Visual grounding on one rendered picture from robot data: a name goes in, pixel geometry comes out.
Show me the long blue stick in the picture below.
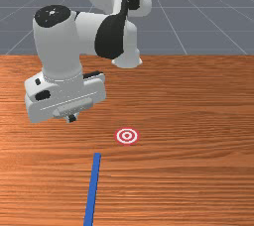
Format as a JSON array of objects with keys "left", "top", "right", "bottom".
[{"left": 82, "top": 152, "right": 102, "bottom": 226}]

